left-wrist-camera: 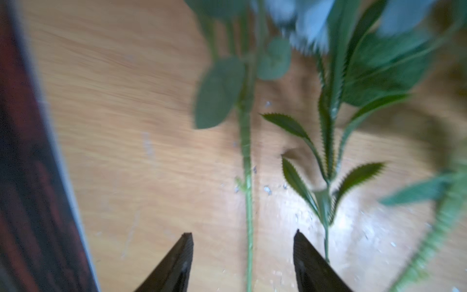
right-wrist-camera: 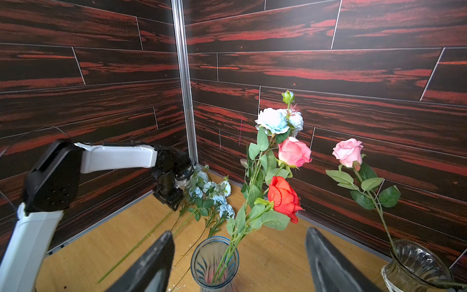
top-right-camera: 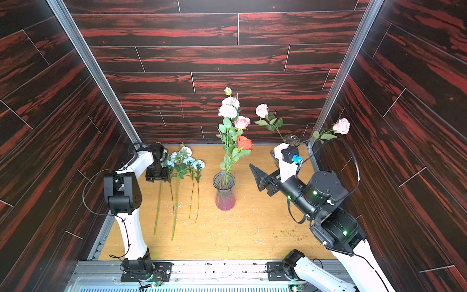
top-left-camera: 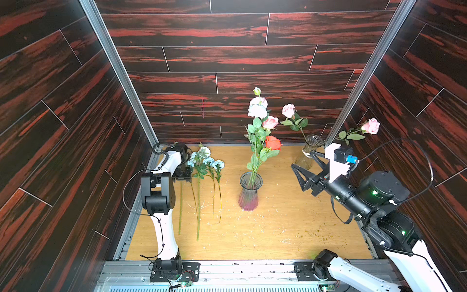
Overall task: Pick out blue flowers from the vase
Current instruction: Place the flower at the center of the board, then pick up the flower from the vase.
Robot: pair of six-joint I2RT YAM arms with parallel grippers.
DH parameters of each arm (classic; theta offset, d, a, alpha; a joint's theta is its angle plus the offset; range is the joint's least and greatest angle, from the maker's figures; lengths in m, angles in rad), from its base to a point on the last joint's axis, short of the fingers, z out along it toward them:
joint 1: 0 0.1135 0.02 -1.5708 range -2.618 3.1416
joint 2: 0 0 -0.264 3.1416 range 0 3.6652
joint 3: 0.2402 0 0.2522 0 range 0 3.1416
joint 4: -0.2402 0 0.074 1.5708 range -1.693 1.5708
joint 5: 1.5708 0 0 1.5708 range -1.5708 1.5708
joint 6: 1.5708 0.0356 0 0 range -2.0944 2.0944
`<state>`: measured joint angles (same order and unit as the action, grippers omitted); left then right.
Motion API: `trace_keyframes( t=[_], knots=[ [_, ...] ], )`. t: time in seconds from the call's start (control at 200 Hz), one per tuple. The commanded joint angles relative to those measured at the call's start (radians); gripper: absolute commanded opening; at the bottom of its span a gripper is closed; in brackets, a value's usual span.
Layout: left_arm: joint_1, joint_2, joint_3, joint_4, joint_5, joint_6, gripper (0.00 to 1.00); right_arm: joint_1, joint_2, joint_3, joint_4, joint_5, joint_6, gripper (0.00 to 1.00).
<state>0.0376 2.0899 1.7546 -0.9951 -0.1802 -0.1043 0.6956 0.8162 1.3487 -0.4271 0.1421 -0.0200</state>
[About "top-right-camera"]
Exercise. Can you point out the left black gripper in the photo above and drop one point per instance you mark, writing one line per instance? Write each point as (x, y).
(164, 176)

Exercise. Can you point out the blue white flower spray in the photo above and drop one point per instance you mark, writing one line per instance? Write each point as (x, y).
(179, 172)

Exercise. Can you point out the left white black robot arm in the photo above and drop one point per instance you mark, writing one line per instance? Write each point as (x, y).
(123, 196)

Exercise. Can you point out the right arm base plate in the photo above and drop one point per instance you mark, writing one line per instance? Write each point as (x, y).
(279, 271)

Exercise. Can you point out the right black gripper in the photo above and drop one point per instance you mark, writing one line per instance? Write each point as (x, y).
(272, 182)

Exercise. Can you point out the clear glass vase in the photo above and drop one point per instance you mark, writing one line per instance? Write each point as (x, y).
(292, 140)

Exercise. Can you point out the purple glass vase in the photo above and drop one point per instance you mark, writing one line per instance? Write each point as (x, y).
(224, 193)

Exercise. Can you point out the light blue carnation stem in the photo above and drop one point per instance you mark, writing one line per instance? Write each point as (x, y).
(191, 166)
(198, 165)
(170, 166)

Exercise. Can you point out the pink rose stem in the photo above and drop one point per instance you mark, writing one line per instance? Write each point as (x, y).
(268, 119)
(341, 127)

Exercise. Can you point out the red pink white rose bouquet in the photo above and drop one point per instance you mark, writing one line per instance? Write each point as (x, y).
(235, 144)

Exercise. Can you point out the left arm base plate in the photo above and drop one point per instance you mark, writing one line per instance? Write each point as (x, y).
(142, 272)

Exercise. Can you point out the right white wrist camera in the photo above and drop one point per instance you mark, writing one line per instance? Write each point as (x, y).
(289, 160)

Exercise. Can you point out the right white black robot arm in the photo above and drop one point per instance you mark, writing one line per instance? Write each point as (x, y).
(338, 231)

